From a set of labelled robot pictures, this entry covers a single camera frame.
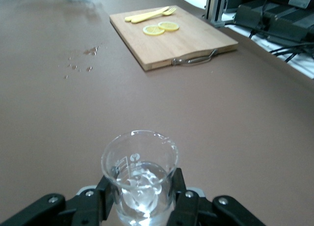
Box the aluminium camera mount post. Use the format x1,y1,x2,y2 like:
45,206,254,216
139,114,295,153
202,0,226,28

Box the yellow plastic knife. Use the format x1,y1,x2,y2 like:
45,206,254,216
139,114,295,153
124,5,170,23

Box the brown table cover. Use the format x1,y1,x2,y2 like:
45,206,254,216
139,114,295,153
0,0,314,226

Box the grey metal power unit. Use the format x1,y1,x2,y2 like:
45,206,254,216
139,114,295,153
235,3,314,42

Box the lemon slice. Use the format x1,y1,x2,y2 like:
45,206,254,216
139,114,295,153
143,25,166,37
157,21,180,32

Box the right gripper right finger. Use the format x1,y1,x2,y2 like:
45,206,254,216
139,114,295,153
171,167,267,226

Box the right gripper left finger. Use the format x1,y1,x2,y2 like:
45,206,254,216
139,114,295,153
0,174,111,226

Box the clear glass measuring cup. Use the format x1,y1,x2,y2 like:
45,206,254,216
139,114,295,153
100,130,179,226

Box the small liquid droplets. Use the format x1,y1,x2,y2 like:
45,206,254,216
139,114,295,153
57,40,108,80

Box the wooden cutting board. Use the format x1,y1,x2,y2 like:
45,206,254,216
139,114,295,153
109,5,239,72

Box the yellow plastic fork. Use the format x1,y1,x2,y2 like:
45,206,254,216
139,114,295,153
131,6,177,24

